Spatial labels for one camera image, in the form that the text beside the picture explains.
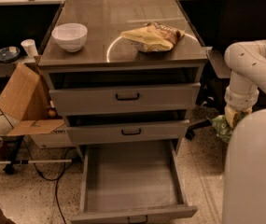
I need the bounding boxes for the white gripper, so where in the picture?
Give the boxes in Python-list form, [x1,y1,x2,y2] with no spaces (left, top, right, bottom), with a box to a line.
[224,87,259,128]

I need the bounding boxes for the green jalapeno chip bag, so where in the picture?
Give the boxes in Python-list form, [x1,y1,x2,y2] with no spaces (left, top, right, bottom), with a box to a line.
[211,115,235,143]

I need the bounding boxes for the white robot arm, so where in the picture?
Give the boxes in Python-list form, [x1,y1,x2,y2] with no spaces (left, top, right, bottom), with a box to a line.
[222,40,266,224]

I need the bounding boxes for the grey top drawer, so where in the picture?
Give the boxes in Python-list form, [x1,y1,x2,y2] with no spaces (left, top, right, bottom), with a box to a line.
[49,83,200,116]

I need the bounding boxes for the grey drawer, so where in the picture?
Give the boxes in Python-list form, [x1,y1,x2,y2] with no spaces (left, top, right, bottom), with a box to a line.
[66,119,189,145]
[49,83,200,116]
[70,140,197,224]

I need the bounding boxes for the grey middle drawer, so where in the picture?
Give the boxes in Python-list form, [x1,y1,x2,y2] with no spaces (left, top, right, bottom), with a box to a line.
[66,119,189,145]

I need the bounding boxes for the yellow brown chip bag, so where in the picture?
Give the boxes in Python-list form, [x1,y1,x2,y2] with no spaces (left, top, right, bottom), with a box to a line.
[120,21,185,53]

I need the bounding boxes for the grey metal drawer cabinet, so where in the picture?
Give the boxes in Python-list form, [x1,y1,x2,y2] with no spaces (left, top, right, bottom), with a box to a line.
[37,0,209,161]

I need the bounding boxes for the grey bottom drawer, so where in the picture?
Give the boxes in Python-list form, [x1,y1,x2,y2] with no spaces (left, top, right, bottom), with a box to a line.
[70,140,197,224]

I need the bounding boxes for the black office chair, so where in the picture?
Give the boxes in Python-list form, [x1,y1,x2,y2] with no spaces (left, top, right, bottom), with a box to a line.
[184,0,266,142]

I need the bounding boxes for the white box under cardboard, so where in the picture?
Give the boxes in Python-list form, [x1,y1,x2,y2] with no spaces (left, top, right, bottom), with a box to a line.
[31,126,73,148]

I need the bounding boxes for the white ceramic bowl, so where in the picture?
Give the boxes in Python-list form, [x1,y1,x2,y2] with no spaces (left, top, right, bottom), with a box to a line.
[51,23,88,52]

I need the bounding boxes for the open cardboard box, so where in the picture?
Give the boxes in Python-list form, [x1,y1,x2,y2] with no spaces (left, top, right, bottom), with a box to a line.
[0,63,64,136]

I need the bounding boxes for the white paper cup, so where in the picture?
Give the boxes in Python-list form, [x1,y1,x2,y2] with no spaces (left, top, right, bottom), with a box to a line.
[21,39,38,58]

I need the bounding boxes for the black white metal stand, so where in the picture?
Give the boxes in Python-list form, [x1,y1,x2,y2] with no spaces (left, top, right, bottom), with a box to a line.
[0,136,74,175]

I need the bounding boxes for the blue patterned bowl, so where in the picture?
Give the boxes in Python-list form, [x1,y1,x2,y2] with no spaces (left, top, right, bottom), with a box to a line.
[0,46,21,63]

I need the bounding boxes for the low grey side shelf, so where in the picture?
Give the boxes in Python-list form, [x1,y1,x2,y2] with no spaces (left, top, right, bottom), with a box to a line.
[0,56,40,77]

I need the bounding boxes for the black floor cable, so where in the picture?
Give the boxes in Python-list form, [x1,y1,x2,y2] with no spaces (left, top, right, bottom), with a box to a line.
[0,93,79,224]

